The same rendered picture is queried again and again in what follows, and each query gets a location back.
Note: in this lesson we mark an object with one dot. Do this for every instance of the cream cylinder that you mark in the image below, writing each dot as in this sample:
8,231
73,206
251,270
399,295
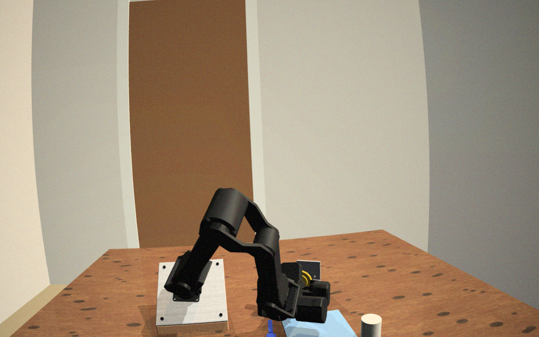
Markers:
371,325

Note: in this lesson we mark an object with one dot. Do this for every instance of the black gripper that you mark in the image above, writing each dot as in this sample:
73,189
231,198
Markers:
317,288

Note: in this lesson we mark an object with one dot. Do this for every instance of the light blue flat mat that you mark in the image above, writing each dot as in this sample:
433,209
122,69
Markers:
334,326

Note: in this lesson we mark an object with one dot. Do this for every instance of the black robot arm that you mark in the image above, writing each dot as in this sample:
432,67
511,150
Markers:
219,227

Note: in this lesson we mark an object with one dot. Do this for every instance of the yellow plate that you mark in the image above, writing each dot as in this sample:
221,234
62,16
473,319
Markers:
306,278

